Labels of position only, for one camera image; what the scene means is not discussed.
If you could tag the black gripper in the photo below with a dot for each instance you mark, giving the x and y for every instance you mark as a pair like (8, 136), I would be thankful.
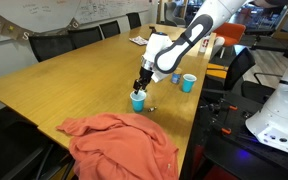
(144, 79)

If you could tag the dark bottle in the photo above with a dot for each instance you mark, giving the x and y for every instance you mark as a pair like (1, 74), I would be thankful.
(152, 29)

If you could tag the printed magazine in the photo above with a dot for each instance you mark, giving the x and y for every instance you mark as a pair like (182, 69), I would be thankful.
(139, 40)

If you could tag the small sweet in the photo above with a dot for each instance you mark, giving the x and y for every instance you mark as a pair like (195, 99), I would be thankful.
(152, 108)

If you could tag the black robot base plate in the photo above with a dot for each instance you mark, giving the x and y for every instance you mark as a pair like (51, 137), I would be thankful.
(244, 150)

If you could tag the orange chair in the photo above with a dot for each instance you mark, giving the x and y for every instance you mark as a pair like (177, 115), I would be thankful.
(230, 31)

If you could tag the grey office chair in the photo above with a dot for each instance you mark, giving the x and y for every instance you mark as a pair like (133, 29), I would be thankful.
(172, 13)

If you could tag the blue plastic cup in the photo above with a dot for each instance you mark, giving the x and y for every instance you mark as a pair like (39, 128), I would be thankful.
(138, 102)
(188, 84)

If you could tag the wall whiteboard with writing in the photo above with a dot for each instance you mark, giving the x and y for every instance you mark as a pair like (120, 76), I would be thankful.
(110, 8)

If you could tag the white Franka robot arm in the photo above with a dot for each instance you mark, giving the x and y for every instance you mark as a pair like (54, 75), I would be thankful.
(284, 100)

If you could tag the orange sweater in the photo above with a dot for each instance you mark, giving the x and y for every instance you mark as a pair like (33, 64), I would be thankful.
(117, 146)

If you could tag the white paper cup red logo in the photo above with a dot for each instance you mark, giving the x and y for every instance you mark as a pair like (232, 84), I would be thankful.
(204, 43)

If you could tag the open peanut butter jar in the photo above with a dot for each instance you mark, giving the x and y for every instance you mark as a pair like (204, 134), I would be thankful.
(176, 77)

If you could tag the black office chair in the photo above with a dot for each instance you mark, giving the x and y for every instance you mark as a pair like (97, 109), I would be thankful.
(110, 29)
(50, 46)
(85, 36)
(17, 151)
(240, 65)
(134, 20)

